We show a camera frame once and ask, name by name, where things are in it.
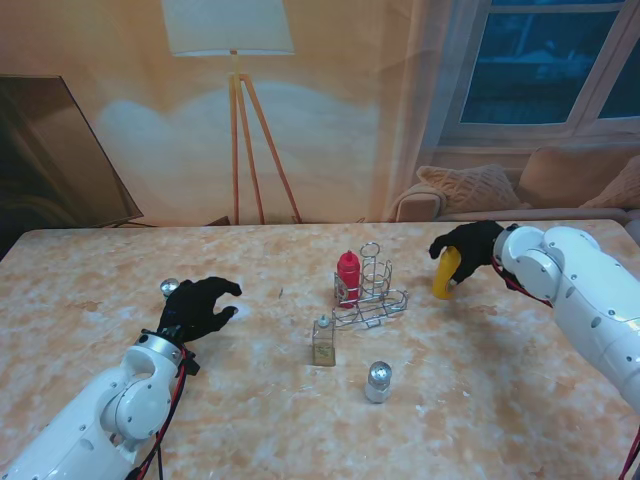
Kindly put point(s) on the yellow squeeze bottle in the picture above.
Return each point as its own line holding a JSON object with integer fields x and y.
{"x": 444, "y": 280}

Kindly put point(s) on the blue shaker with metal lid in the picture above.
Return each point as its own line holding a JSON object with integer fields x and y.
{"x": 168, "y": 287}

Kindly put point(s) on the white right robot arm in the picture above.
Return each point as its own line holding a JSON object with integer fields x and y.
{"x": 580, "y": 290}

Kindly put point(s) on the square clear glass oil bottle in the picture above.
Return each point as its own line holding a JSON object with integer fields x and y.
{"x": 324, "y": 345}

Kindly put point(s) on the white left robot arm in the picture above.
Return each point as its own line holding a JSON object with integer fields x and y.
{"x": 130, "y": 400}

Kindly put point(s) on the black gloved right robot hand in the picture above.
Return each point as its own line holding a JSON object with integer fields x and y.
{"x": 475, "y": 242}

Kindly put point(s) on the printed tripod floor lamp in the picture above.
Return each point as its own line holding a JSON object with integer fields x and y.
{"x": 230, "y": 25}

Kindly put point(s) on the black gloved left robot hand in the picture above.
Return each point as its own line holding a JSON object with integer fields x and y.
{"x": 195, "y": 310}

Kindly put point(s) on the red squeeze bottle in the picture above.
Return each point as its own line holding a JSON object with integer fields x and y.
{"x": 348, "y": 275}

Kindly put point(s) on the glass salt shaker metal lid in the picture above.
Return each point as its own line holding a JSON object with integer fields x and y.
{"x": 377, "y": 382}

